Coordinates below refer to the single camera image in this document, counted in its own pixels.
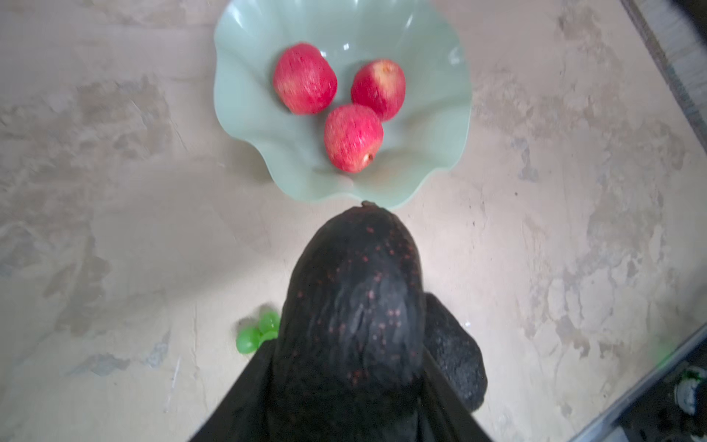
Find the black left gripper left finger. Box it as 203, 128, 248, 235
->
191, 341, 275, 442

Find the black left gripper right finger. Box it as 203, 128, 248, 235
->
416, 348, 492, 442

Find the green grape bunch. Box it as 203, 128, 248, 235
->
236, 309, 281, 355

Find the red apple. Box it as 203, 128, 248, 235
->
272, 42, 338, 115
351, 59, 406, 122
324, 104, 385, 173

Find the light green wavy fruit bowl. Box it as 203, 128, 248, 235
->
214, 1, 472, 209

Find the aluminium front rail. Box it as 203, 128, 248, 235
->
573, 326, 706, 441

